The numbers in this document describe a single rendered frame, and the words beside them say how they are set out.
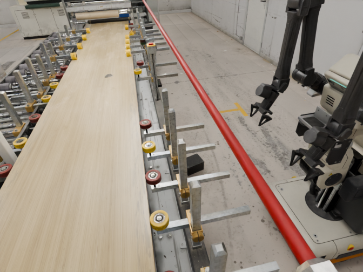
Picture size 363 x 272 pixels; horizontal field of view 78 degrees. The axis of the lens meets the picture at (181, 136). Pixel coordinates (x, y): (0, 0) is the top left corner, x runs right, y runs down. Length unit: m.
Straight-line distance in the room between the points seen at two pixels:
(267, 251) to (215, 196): 0.62
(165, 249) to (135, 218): 0.30
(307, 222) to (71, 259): 1.49
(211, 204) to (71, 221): 1.35
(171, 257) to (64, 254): 0.48
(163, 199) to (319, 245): 1.04
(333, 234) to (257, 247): 0.52
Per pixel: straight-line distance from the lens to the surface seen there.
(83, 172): 1.31
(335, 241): 1.89
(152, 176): 1.17
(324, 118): 1.42
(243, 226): 2.08
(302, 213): 1.93
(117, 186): 1.17
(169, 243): 1.28
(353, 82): 0.98
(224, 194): 2.25
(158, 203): 1.41
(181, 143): 0.99
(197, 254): 1.16
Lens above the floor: 1.75
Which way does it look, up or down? 37 degrees down
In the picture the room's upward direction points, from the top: 3 degrees counter-clockwise
